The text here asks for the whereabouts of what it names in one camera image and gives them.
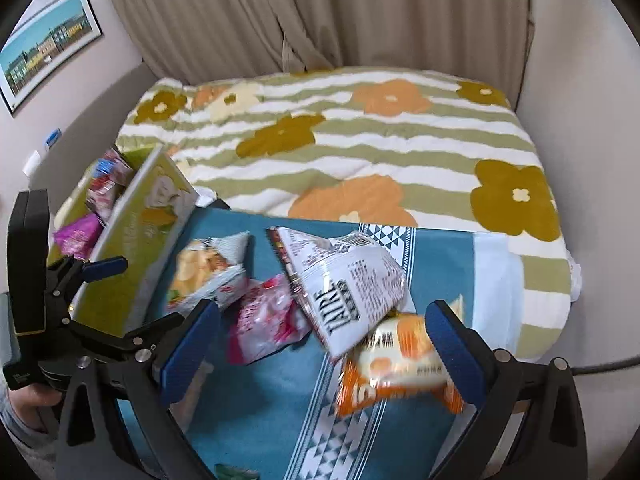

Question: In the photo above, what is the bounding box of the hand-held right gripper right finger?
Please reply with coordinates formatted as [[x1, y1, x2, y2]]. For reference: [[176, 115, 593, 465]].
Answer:
[[425, 300, 588, 480]]

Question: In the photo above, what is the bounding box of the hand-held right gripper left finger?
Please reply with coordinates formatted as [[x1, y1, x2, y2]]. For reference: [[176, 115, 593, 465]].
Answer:
[[57, 300, 221, 480]]

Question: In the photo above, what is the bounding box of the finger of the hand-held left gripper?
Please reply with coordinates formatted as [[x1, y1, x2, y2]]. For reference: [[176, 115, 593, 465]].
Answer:
[[65, 312, 186, 358], [50, 256, 128, 301]]

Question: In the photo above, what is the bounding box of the purple snack packet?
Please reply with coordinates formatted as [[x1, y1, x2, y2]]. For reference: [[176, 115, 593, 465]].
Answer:
[[52, 212, 106, 261]]

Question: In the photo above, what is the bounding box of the green cardboard box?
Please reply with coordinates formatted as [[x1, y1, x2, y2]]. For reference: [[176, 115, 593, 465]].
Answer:
[[45, 145, 201, 338]]

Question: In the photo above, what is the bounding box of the orange and white snack packet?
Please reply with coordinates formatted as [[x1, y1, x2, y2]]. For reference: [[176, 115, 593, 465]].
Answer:
[[335, 297, 466, 418]]

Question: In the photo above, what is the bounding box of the pink striped snack packet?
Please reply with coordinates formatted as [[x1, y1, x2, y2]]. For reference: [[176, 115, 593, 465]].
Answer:
[[227, 275, 313, 366]]

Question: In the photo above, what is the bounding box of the white potato chip packet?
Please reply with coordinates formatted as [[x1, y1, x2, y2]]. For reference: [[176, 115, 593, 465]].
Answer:
[[167, 232, 251, 311]]

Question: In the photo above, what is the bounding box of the red and blue snack packet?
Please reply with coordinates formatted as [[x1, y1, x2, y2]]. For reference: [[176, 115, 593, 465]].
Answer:
[[85, 147, 136, 221]]

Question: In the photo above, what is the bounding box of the white packet with black print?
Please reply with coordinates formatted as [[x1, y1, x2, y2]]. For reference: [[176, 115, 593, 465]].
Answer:
[[267, 227, 408, 361]]

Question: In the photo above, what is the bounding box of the person's left forearm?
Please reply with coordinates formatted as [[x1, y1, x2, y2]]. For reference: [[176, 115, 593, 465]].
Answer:
[[0, 410, 58, 476]]

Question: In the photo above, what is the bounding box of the person's left hand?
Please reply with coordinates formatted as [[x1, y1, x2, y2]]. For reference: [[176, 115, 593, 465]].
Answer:
[[0, 389, 63, 433]]

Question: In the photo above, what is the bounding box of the blue patterned tablecloth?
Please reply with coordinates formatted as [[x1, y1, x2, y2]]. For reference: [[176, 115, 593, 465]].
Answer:
[[117, 205, 526, 480]]

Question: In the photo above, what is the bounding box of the green and white snack packet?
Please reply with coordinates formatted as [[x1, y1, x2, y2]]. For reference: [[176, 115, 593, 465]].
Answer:
[[215, 464, 261, 480]]

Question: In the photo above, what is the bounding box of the white crumpled cloth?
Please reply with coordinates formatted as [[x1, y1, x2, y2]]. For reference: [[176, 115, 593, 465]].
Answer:
[[567, 255, 586, 301]]

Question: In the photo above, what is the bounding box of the grey padded headboard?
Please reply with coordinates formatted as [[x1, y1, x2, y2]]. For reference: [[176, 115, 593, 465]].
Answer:
[[30, 60, 156, 221]]

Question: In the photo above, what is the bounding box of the flowered striped blanket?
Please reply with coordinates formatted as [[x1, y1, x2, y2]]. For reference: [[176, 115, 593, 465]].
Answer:
[[52, 67, 583, 361]]

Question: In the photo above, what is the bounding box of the beige curtain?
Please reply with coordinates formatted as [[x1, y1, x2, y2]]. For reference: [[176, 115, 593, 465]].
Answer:
[[97, 0, 536, 83]]

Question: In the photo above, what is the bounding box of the framed wall poster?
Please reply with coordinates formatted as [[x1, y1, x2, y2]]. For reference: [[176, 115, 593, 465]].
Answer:
[[0, 0, 106, 116]]

